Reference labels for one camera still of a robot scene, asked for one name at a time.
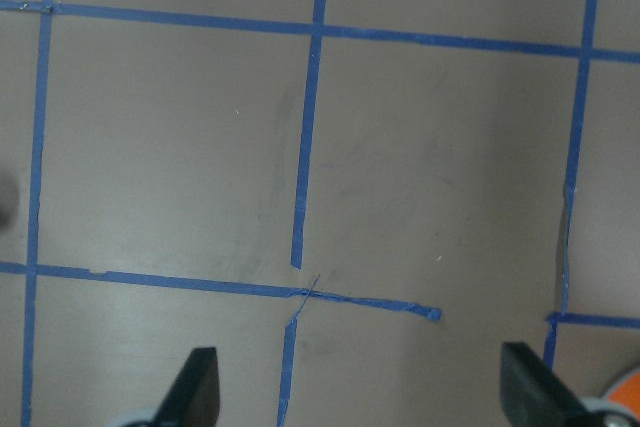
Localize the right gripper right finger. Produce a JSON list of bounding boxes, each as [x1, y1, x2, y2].
[[500, 342, 592, 427]]

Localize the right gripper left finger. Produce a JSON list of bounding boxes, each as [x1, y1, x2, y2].
[[150, 347, 220, 427]]

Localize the orange can with grey lid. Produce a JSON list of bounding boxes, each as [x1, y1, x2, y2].
[[604, 367, 640, 412]]

